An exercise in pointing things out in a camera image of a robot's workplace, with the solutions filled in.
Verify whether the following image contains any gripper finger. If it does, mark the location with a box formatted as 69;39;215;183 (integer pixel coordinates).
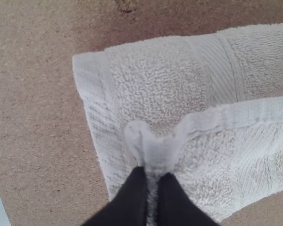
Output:
155;172;221;226
81;165;149;226

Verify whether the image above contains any pale towel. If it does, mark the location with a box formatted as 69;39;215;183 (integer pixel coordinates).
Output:
72;22;283;226

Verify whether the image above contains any cork mat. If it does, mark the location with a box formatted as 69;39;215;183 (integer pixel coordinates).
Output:
0;0;283;226

